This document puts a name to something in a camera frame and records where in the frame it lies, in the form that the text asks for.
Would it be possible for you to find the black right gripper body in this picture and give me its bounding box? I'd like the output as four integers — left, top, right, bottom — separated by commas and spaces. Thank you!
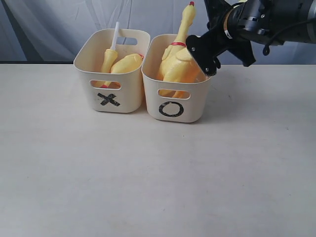
203, 0, 257, 53

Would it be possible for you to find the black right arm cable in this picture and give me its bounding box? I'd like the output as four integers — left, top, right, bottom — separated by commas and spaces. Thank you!
261, 18, 316, 55

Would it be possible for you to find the blue backdrop curtain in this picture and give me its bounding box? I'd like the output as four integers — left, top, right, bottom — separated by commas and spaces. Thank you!
0, 0, 316, 65

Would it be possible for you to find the large yellow rubber chicken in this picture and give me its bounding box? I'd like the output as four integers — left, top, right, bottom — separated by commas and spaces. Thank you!
161, 1, 197, 62

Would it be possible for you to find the severed yellow chicken head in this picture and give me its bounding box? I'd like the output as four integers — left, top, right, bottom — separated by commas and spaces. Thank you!
94, 21, 119, 88

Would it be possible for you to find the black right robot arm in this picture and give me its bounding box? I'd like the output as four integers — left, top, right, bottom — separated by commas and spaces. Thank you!
202, 0, 316, 67

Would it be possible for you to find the headless yellow chicken body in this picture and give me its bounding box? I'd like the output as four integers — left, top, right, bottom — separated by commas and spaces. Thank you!
111, 53, 144, 74

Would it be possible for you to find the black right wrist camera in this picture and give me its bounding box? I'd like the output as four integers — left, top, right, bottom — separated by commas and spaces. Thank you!
186, 34, 221, 77

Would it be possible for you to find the cream bin marked X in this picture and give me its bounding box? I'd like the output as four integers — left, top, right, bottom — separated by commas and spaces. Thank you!
74, 29, 144, 113

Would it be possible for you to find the yellow rubber chicken with head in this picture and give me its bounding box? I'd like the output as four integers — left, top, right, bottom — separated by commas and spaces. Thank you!
156, 45, 202, 83

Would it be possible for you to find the cream bin marked O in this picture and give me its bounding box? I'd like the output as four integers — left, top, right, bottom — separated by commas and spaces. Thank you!
141, 34, 211, 123

